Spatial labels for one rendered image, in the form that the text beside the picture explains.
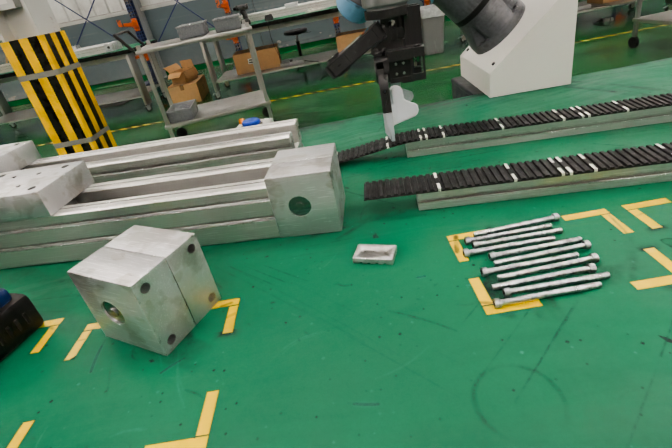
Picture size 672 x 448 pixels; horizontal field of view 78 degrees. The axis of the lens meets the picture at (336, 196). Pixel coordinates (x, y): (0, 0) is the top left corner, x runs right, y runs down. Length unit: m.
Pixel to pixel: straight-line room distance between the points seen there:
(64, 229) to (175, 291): 0.30
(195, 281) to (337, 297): 0.16
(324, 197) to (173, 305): 0.23
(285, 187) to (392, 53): 0.29
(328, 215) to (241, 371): 0.24
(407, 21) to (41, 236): 0.65
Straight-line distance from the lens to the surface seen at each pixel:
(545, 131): 0.82
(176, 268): 0.47
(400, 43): 0.72
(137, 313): 0.47
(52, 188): 0.73
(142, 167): 0.86
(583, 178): 0.64
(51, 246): 0.76
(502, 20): 1.12
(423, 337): 0.42
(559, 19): 1.08
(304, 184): 0.55
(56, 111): 3.91
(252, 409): 0.41
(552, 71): 1.10
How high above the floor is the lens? 1.09
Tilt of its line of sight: 28 degrees down
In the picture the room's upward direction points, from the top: 12 degrees counter-clockwise
